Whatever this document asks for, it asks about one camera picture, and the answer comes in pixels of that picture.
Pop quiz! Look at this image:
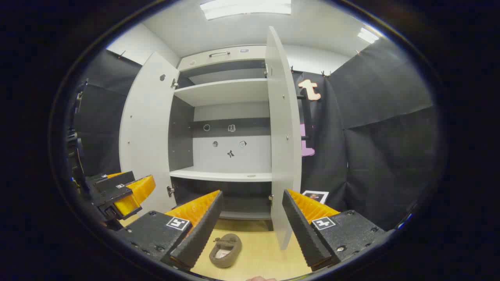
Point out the white cabinet drawer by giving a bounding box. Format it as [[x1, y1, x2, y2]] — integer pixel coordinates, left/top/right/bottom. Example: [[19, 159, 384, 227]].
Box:
[[178, 45, 267, 71]]

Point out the white shoe cabinet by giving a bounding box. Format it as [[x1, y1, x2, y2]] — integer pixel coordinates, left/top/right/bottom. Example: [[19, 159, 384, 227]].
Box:
[[119, 26, 303, 250]]

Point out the brown suede shoe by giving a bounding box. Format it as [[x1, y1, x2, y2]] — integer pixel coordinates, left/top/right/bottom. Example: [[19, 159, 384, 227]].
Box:
[[209, 233, 242, 268]]

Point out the large ceiling light panel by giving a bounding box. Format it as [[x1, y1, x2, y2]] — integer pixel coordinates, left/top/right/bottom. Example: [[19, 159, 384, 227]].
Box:
[[200, 0, 292, 21]]

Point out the small ceiling light panel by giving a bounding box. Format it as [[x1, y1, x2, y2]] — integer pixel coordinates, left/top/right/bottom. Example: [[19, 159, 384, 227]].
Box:
[[357, 27, 379, 44]]

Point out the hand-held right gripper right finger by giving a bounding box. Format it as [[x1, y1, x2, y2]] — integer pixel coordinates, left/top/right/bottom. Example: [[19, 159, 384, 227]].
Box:
[[282, 189, 387, 272]]

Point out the white picture cover book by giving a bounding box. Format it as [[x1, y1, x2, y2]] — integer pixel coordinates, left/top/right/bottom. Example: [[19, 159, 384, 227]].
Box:
[[303, 190, 329, 204]]

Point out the white shoe cabinet door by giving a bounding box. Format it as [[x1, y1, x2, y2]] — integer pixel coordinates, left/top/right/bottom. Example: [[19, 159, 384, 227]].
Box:
[[119, 52, 180, 217], [265, 26, 303, 250]]

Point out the black backdrop cloth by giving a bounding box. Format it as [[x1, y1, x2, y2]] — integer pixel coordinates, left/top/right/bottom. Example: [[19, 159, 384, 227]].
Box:
[[74, 37, 438, 231]]

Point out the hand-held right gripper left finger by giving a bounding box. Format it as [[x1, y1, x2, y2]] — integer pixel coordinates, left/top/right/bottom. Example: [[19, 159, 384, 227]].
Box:
[[117, 190, 224, 271]]

